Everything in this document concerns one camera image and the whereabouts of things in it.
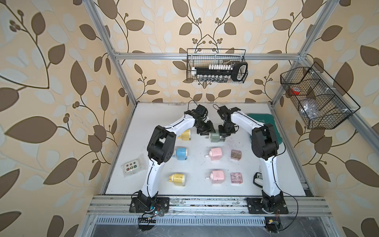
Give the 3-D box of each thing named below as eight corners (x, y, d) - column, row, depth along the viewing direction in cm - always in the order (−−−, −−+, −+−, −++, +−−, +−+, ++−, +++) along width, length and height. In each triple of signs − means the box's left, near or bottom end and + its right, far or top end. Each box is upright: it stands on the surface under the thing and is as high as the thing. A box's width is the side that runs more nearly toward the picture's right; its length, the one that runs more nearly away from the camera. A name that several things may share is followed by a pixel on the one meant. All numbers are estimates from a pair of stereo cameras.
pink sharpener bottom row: (205, 184, 83) (206, 180, 77) (205, 175, 86) (206, 170, 80) (222, 184, 83) (225, 180, 77) (221, 175, 86) (223, 170, 80)
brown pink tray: (231, 159, 93) (231, 157, 91) (231, 151, 96) (231, 149, 94) (240, 160, 92) (241, 158, 90) (240, 152, 95) (241, 150, 93)
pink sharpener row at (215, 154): (205, 160, 92) (205, 155, 86) (204, 152, 95) (205, 147, 90) (220, 160, 92) (222, 155, 86) (219, 152, 95) (221, 147, 90)
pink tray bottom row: (231, 183, 83) (232, 182, 81) (229, 173, 87) (230, 172, 85) (242, 183, 83) (243, 182, 81) (240, 173, 87) (241, 172, 85)
